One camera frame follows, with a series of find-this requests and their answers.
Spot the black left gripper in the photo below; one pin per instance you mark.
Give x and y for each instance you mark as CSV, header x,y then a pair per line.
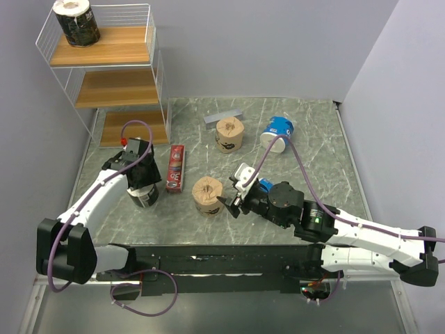
x,y
154,175

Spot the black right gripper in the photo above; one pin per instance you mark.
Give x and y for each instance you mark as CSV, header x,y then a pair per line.
x,y
232,204

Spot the black paper towel roll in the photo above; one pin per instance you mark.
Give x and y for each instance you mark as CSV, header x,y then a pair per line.
x,y
144,197
77,21

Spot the brown paper towel roll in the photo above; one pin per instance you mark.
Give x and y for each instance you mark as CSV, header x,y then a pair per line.
x,y
205,193
229,134

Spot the blue paper towel roll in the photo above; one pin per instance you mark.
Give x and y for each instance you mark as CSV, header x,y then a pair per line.
x,y
277,126
265,185

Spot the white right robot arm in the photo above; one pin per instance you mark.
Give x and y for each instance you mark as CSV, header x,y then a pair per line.
x,y
349,243

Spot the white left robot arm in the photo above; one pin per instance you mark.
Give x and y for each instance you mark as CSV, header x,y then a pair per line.
x,y
65,249

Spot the red toothpaste box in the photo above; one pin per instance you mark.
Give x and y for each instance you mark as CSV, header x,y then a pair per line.
x,y
176,164

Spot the grey rectangular box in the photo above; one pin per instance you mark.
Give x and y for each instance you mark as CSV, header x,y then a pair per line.
x,y
211,120

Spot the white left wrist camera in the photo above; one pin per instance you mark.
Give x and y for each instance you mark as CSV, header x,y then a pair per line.
x,y
135,146

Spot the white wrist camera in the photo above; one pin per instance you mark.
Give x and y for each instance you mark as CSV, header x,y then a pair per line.
x,y
135,146
243,179

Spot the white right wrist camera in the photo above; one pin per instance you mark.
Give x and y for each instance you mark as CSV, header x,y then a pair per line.
x,y
243,179

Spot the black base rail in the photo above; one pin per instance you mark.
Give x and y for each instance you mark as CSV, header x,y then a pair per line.
x,y
207,268

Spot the white wire wooden shelf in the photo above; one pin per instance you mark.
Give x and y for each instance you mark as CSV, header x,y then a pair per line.
x,y
122,76

